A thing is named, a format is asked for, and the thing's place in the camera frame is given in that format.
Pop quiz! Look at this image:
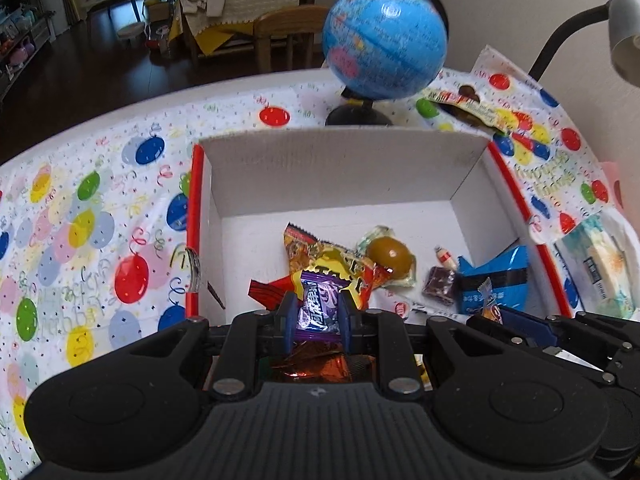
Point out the purple candy packet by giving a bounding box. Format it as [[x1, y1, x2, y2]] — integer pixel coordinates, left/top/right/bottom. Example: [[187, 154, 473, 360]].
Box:
[[295, 271, 350, 342]]

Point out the brown foil snack bag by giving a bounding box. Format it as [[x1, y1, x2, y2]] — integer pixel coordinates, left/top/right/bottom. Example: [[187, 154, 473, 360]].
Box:
[[260, 341, 375, 384]]

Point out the red yellow chip bag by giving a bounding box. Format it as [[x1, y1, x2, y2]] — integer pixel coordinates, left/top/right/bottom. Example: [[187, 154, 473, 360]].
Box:
[[248, 223, 390, 311]]

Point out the blue cookie packet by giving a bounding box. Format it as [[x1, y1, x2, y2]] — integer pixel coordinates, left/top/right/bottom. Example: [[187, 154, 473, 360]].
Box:
[[456, 245, 528, 314]]

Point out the braised egg clear packet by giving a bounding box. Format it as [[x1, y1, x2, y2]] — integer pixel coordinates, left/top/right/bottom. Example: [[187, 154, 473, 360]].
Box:
[[355, 226, 416, 288]]

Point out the dark plum candy packet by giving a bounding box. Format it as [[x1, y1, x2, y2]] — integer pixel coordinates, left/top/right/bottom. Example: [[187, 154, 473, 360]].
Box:
[[422, 266, 457, 306]]

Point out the sausage stick snack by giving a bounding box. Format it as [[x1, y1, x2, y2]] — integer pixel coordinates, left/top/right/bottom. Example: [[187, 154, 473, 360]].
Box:
[[434, 246, 459, 272]]

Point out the small orange snack packet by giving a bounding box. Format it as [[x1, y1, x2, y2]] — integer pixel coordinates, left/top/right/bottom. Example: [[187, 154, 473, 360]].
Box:
[[477, 278, 502, 324]]

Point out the white silver snack bag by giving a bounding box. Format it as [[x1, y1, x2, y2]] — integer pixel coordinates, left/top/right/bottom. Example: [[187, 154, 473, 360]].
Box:
[[368, 288, 469, 325]]

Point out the tissue pack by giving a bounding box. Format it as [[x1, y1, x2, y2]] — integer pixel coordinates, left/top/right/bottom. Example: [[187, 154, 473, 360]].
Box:
[[555, 208, 639, 321]]

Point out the red cardboard box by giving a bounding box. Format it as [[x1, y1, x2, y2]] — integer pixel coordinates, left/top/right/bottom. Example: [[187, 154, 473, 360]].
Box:
[[184, 127, 574, 391]]

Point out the yellow snack packet by globe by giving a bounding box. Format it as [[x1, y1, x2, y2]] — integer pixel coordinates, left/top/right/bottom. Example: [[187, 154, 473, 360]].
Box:
[[421, 87, 510, 134]]

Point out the blue desk globe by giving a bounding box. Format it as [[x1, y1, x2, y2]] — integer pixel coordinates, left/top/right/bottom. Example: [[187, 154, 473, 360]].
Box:
[[322, 0, 449, 126]]

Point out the wooden dining chair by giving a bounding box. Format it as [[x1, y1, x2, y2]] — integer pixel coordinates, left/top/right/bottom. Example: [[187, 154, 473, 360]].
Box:
[[253, 4, 329, 74]]

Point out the sofa with cream cover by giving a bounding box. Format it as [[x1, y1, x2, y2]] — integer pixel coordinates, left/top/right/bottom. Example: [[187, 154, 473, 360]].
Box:
[[169, 0, 321, 61]]

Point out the small round stool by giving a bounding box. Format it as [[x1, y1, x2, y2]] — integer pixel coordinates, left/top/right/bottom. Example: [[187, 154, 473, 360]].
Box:
[[117, 22, 145, 48]]

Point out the grey desk lamp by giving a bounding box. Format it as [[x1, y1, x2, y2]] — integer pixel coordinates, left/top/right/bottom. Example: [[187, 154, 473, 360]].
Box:
[[527, 0, 640, 89]]

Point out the tv cabinet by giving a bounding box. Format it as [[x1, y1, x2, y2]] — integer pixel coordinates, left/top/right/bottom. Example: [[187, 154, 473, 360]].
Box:
[[1, 9, 55, 101]]

